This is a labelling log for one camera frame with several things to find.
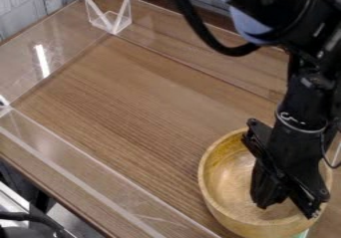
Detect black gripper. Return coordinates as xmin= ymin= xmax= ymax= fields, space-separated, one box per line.
xmin=242 ymin=112 xmax=337 ymax=219

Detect brown wooden bowl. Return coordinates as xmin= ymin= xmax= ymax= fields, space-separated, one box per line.
xmin=196 ymin=128 xmax=327 ymax=238

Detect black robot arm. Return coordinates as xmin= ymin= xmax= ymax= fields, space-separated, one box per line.
xmin=223 ymin=0 xmax=341 ymax=218

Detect green block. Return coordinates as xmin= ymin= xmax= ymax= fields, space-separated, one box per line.
xmin=295 ymin=229 xmax=309 ymax=238

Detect clear acrylic corner bracket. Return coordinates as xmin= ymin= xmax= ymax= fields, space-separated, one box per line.
xmin=84 ymin=0 xmax=132 ymax=35

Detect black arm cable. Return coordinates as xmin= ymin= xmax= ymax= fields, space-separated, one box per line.
xmin=162 ymin=0 xmax=263 ymax=58

